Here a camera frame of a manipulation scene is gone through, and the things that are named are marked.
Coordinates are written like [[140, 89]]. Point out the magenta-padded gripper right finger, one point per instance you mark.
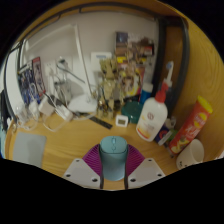
[[146, 171]]

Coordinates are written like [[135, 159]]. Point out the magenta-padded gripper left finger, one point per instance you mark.
[[80, 171]]

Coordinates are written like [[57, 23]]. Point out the white red-capped pump bottle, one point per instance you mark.
[[151, 120]]

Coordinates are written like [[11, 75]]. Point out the small white charger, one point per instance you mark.
[[64, 113]]

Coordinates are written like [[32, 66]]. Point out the white mug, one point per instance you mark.
[[191, 155]]

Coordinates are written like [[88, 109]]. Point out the blue spray bottle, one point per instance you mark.
[[169, 71]]

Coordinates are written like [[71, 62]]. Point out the grey mouse pad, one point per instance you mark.
[[30, 148]]

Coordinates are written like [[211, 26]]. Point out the small white square clock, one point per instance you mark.
[[121, 121]]

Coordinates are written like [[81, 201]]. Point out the green round tin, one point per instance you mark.
[[131, 111]]

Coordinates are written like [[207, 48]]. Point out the white multi-port charger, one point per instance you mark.
[[46, 106]]

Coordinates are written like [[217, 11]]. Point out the colourful poster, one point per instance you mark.
[[121, 40]]

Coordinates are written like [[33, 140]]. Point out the black ruler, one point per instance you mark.
[[100, 122]]

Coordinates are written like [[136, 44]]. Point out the dark grey metal frame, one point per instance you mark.
[[185, 56]]

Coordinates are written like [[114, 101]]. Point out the robot model kit box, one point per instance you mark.
[[33, 80]]

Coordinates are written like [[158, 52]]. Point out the red chips can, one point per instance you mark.
[[190, 126]]

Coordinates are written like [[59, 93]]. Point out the white desk lamp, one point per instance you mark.
[[81, 104]]

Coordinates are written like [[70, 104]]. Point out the light blue computer mouse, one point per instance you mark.
[[113, 160]]

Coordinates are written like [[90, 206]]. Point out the small blue white box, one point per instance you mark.
[[164, 135]]

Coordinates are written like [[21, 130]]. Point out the clear domed container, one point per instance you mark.
[[22, 113]]

